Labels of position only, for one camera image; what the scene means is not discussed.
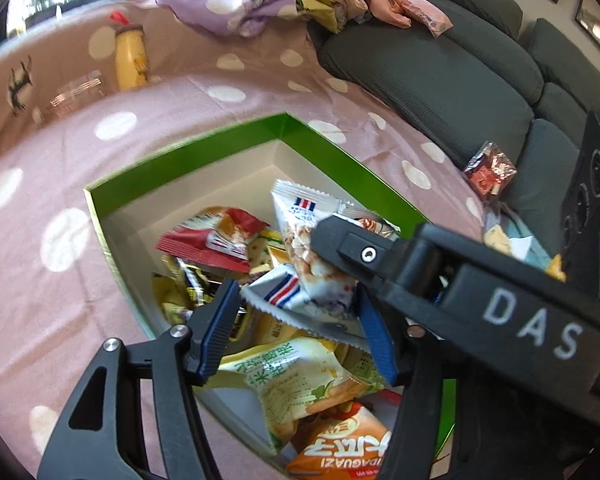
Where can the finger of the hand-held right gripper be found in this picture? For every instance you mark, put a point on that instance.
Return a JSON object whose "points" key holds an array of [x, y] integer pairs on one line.
{"points": [[350, 245]]}

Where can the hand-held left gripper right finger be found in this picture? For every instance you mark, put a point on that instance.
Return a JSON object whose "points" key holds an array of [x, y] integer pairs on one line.
{"points": [[380, 345]]}

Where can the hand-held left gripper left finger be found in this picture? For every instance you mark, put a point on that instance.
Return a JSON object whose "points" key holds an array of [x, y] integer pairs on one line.
{"points": [[220, 330]]}

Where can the silver white snack packet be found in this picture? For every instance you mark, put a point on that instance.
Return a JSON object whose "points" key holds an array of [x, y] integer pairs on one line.
{"points": [[300, 240]]}

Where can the white striped snack packet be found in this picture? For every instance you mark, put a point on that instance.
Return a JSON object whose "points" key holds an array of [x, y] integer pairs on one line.
{"points": [[280, 300]]}

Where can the yellow green snack packet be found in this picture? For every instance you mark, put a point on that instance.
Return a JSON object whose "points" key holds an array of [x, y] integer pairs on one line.
{"points": [[290, 380]]}

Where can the green cardboard box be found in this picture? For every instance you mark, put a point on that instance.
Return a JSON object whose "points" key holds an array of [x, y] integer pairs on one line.
{"points": [[180, 167]]}

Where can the dark yellow snack packet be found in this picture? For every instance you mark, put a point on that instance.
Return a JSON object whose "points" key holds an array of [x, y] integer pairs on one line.
{"points": [[185, 285]]}

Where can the small yellow packet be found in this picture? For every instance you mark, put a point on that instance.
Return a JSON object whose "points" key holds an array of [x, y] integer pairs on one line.
{"points": [[556, 267]]}

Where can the light blue packet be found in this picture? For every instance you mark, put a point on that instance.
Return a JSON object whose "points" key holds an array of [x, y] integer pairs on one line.
{"points": [[539, 256]]}

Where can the white paper scrap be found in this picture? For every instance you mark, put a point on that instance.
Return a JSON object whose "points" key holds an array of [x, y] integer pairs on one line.
{"points": [[521, 247]]}

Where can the red clear snack packet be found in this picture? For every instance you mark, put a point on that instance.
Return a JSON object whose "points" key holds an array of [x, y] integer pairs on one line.
{"points": [[490, 170]]}

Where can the grey sofa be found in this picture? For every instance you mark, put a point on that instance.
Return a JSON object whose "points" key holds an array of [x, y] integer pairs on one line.
{"points": [[430, 85]]}

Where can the yellow printed cloth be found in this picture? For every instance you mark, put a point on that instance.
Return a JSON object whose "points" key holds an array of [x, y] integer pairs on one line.
{"points": [[325, 7]]}

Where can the pink polka dot blanket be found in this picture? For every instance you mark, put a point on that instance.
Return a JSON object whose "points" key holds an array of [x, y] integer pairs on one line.
{"points": [[155, 95]]}

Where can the clear plastic container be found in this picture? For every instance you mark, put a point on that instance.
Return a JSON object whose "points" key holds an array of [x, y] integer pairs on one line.
{"points": [[75, 95]]}

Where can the yellow bottle with red cap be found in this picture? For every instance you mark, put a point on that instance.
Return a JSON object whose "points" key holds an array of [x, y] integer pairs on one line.
{"points": [[130, 60]]}

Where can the purple polka dot cloth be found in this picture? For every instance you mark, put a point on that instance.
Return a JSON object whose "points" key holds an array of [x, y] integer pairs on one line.
{"points": [[205, 0]]}

